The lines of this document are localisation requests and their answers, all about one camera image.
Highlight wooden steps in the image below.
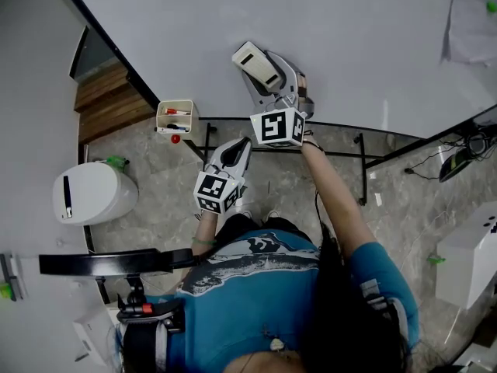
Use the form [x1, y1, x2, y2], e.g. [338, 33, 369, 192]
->
[73, 62, 156, 145]

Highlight person's blue printed shirt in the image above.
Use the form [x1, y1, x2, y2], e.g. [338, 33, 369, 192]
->
[116, 229, 420, 373]

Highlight person's right forearm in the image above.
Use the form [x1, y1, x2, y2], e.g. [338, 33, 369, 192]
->
[301, 140, 377, 260]

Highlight white rounded bin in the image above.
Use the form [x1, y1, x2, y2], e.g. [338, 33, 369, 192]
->
[52, 161, 140, 227]

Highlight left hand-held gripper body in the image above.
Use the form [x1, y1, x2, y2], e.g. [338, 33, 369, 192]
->
[193, 162, 247, 215]

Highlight black round base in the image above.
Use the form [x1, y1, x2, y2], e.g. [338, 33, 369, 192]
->
[438, 145, 486, 184]

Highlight green bottle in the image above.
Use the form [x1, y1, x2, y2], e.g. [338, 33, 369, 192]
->
[105, 155, 130, 173]

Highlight white paper sheet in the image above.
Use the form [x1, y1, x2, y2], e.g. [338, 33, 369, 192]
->
[440, 0, 497, 68]

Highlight black mount with red button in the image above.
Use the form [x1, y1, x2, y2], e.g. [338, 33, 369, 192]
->
[116, 276, 186, 333]

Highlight white box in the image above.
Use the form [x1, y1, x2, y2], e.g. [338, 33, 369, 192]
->
[434, 201, 497, 310]

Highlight beige marker holder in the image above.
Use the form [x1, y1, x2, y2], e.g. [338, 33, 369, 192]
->
[155, 99, 200, 135]

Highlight black flat bar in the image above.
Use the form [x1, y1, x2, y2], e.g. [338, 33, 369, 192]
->
[38, 248, 201, 277]

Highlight white floor cable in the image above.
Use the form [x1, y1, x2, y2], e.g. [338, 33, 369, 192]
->
[399, 207, 455, 271]

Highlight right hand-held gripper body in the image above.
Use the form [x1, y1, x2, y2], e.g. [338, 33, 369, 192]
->
[250, 89, 315, 149]

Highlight white rectangular block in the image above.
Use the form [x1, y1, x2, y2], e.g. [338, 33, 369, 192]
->
[231, 40, 284, 91]

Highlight white whiteboard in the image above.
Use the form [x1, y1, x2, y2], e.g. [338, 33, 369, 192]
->
[54, 0, 497, 139]

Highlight person's right hand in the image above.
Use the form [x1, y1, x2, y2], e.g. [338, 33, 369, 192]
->
[296, 74, 311, 103]

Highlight black metal rack frame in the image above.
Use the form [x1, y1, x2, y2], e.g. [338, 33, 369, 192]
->
[182, 105, 497, 207]

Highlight person's black trousers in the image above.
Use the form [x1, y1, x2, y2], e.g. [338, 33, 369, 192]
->
[215, 212, 302, 244]

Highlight black cables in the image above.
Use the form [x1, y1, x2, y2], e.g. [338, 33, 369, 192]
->
[403, 128, 497, 180]

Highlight person's left forearm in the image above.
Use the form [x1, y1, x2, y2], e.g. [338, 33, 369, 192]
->
[192, 210, 218, 256]

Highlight black and white strap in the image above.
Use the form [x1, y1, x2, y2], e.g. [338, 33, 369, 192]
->
[122, 320, 169, 373]

